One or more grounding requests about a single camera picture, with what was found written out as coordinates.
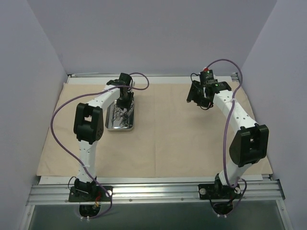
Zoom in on steel forceps with ring handles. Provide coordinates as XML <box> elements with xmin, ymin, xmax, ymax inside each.
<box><xmin>120</xmin><ymin>109</ymin><xmax>133</xmax><ymax>127</ymax></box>

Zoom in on steel instrument tray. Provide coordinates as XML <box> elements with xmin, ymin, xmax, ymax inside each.
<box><xmin>105</xmin><ymin>100</ymin><xmax>134</xmax><ymax>132</ymax></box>

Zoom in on beige cloth kit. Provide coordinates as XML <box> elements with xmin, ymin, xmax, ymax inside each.
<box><xmin>35</xmin><ymin>82</ymin><xmax>273</xmax><ymax>178</ymax></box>

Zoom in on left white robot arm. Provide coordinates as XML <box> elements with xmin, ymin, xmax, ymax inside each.
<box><xmin>73</xmin><ymin>73</ymin><xmax>135</xmax><ymax>201</ymax></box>

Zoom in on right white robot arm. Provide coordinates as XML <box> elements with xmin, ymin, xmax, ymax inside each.
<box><xmin>186</xmin><ymin>68</ymin><xmax>269</xmax><ymax>198</ymax></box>

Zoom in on back aluminium rail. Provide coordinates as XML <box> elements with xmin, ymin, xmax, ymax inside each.
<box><xmin>67</xmin><ymin>72</ymin><xmax>238</xmax><ymax>78</ymax></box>

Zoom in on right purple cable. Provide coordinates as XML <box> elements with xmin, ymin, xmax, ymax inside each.
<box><xmin>206</xmin><ymin>58</ymin><xmax>248</xmax><ymax>211</ymax></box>

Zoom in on purple cable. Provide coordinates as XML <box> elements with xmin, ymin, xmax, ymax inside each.
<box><xmin>50</xmin><ymin>72</ymin><xmax>113</xmax><ymax>219</ymax></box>
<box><xmin>206</xmin><ymin>58</ymin><xmax>248</xmax><ymax>211</ymax></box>

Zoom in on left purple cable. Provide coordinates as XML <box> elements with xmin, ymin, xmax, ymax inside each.
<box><xmin>50</xmin><ymin>72</ymin><xmax>113</xmax><ymax>219</ymax></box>

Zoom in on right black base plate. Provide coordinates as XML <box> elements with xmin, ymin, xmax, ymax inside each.
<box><xmin>198</xmin><ymin>184</ymin><xmax>241</xmax><ymax>200</ymax></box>

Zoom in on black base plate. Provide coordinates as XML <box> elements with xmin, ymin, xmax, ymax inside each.
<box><xmin>198</xmin><ymin>184</ymin><xmax>241</xmax><ymax>200</ymax></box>
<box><xmin>68</xmin><ymin>185</ymin><xmax>113</xmax><ymax>203</ymax></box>

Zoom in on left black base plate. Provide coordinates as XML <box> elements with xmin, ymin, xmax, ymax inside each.
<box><xmin>68</xmin><ymin>185</ymin><xmax>113</xmax><ymax>203</ymax></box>

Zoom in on front aluminium rail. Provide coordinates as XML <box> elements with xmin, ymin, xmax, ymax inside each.
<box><xmin>26</xmin><ymin>177</ymin><xmax>284</xmax><ymax>205</ymax></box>

